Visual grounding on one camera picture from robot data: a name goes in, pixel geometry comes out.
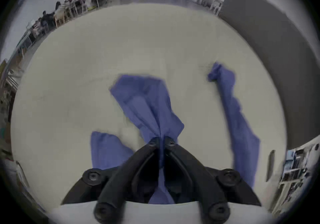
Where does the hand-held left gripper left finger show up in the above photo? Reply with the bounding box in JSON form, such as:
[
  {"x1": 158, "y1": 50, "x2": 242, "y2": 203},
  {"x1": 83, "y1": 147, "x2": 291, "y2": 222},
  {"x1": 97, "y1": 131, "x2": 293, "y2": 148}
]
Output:
[{"x1": 61, "y1": 137, "x2": 161, "y2": 223}]

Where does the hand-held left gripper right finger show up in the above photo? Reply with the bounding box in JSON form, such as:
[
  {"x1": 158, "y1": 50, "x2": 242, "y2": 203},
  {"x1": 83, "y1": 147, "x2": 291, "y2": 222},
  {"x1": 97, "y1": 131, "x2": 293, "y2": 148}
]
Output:
[{"x1": 164, "y1": 137, "x2": 262, "y2": 224}]

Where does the blue shirt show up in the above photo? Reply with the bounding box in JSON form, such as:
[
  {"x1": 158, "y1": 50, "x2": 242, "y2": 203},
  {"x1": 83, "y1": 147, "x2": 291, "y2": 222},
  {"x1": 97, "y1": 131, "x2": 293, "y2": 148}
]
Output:
[{"x1": 90, "y1": 62, "x2": 261, "y2": 204}]

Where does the bed with beige sheet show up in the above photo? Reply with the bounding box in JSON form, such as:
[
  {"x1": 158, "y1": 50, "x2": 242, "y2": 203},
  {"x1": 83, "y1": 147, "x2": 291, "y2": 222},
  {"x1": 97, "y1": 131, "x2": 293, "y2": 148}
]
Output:
[{"x1": 10, "y1": 3, "x2": 287, "y2": 214}]

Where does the grey padded headboard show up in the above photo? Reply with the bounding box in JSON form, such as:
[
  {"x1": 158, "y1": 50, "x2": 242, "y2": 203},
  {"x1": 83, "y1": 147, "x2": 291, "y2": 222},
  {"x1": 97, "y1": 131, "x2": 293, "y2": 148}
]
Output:
[{"x1": 219, "y1": 0, "x2": 320, "y2": 150}]

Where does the row of tables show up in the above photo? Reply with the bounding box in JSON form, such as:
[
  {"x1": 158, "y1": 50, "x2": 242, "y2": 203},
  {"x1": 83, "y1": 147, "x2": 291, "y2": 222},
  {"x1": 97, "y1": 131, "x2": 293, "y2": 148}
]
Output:
[{"x1": 0, "y1": 0, "x2": 93, "y2": 93}]

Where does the group of people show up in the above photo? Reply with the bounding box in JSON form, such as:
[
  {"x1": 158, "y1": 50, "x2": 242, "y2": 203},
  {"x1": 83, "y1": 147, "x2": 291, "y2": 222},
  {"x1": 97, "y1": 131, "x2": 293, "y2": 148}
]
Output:
[{"x1": 32, "y1": 0, "x2": 110, "y2": 34}]

